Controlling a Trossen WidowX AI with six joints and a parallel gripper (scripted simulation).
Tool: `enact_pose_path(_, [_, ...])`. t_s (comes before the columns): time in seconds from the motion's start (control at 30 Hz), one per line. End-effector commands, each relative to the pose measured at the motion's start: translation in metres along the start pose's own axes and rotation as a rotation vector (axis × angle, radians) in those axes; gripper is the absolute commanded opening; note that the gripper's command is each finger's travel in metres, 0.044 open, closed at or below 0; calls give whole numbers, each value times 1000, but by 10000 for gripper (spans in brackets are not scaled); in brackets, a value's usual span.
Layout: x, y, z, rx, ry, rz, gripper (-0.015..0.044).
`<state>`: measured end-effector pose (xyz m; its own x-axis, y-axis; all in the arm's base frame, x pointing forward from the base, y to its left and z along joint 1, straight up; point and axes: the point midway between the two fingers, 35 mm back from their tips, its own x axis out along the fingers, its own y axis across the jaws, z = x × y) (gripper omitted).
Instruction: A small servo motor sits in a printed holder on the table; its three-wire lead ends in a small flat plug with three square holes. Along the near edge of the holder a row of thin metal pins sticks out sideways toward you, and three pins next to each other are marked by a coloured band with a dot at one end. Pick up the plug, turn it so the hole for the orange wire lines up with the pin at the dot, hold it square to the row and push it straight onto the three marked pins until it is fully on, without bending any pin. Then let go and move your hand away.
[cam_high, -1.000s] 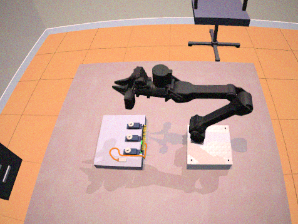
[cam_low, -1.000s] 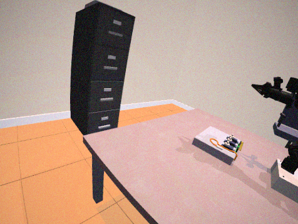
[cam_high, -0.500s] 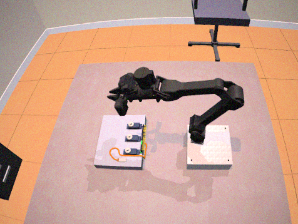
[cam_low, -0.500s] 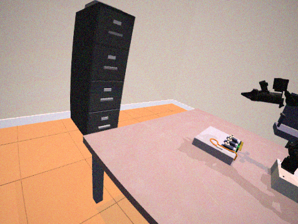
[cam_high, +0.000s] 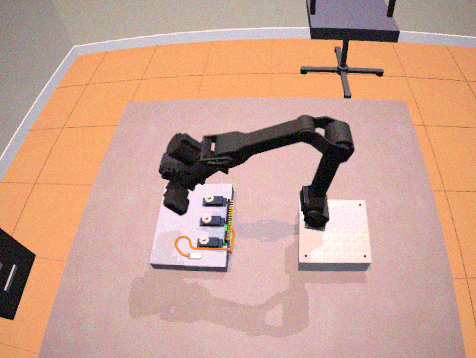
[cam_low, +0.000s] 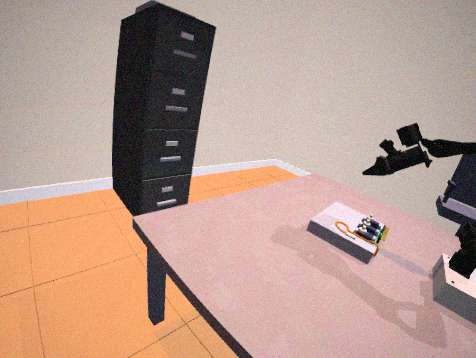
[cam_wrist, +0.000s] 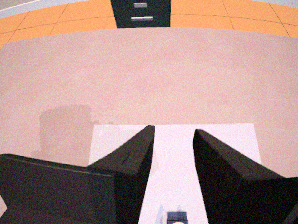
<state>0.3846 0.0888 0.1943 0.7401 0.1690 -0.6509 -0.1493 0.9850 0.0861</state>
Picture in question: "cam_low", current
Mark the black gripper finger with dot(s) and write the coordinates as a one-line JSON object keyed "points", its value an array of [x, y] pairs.
{"points": [[373, 170]]}

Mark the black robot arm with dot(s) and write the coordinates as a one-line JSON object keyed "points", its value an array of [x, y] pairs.
{"points": [[463, 261]]}

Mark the white printed holder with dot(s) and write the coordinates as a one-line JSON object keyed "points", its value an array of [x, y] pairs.
{"points": [[323, 226]]}

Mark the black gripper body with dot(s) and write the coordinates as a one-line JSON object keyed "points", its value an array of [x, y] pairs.
{"points": [[391, 165]]}

